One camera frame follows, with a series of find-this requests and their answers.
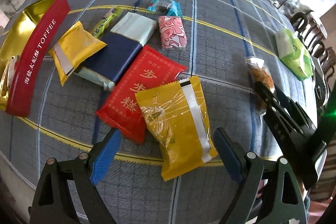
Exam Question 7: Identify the green small snack packet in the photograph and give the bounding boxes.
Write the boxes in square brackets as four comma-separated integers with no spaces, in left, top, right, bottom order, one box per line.
[91,6,123,38]

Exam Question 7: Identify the green tissue pack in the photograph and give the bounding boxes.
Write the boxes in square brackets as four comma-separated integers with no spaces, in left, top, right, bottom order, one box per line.
[275,29,313,81]

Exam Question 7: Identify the blue plaid tablecloth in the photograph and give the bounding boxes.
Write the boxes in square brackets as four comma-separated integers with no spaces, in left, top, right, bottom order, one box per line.
[0,0,326,224]

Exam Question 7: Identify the teal candy wrapper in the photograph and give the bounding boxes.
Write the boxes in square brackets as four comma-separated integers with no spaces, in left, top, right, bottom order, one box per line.
[147,0,183,18]

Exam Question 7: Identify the dark wooden chair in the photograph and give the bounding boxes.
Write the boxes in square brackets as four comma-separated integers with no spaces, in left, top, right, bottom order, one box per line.
[290,11,336,109]

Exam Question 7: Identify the yellow patterned snack bag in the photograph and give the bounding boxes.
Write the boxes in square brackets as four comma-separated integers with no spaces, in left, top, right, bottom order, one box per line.
[135,76,218,181]

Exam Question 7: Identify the pink white patterned packet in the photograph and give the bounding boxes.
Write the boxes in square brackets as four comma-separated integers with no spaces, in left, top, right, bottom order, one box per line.
[158,16,187,49]

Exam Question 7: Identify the clear bag of peanuts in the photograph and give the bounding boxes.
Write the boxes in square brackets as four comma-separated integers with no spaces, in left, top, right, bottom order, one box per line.
[1,55,20,97]

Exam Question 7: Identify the red snack packet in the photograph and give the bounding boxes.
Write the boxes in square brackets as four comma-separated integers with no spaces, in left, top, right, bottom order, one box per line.
[96,44,188,145]

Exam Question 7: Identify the red gold toffee tin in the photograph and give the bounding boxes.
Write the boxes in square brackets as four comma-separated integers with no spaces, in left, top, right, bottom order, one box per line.
[1,0,70,117]

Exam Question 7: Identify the navy and mint snack packet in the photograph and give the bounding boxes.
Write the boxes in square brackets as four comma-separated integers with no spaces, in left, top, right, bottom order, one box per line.
[75,12,157,92]

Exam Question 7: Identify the clear bag brown snacks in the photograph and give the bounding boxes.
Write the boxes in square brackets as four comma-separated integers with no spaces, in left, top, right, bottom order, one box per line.
[245,56,275,115]

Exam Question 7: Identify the yellow snack bag white stripe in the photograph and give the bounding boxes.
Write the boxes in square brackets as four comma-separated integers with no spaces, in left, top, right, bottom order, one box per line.
[49,21,107,86]

